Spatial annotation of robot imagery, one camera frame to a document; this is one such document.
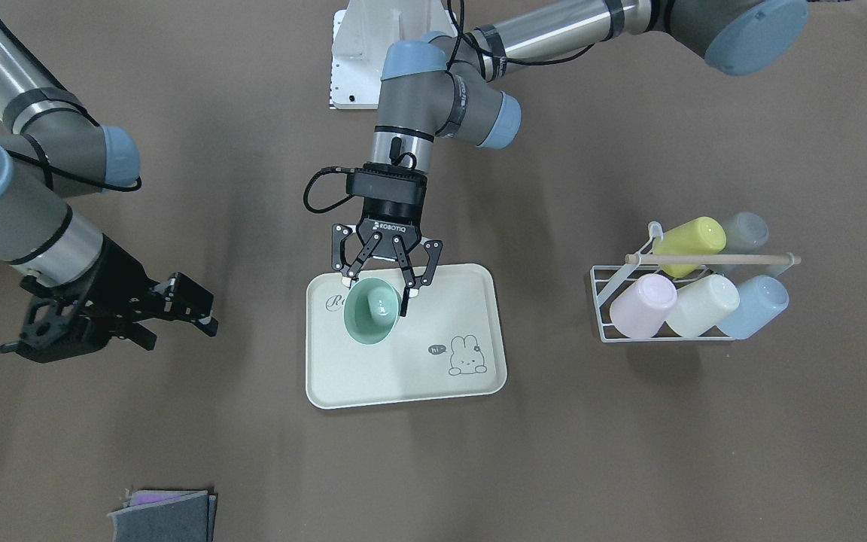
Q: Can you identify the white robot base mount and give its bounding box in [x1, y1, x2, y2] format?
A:
[330, 1, 455, 110]

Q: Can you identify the yellow cup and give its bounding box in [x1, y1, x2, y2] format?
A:
[653, 216, 726, 256]

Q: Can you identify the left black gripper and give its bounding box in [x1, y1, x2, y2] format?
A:
[330, 164, 444, 317]

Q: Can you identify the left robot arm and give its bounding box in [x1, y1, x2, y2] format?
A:
[321, 1, 808, 316]

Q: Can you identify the cream cup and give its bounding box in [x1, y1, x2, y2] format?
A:
[665, 274, 740, 337]

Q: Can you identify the white wire cup rack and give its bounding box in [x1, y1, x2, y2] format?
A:
[589, 221, 802, 343]

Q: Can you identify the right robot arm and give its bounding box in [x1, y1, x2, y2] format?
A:
[0, 20, 219, 363]

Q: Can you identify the grey cup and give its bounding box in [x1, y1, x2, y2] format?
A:
[719, 212, 770, 256]

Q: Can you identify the blue cup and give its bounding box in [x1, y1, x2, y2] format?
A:
[716, 275, 790, 340]

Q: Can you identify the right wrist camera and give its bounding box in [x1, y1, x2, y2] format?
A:
[15, 297, 111, 364]

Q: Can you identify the green cup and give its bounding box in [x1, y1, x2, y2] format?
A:
[343, 277, 400, 346]

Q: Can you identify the grey folded cloth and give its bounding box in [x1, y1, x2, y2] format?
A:
[108, 489, 217, 541]

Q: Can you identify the pink cup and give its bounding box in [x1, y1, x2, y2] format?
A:
[609, 274, 677, 340]

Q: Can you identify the cream rabbit tray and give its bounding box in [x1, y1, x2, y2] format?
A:
[306, 263, 508, 410]

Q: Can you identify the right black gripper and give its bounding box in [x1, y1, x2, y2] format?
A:
[20, 237, 219, 351]

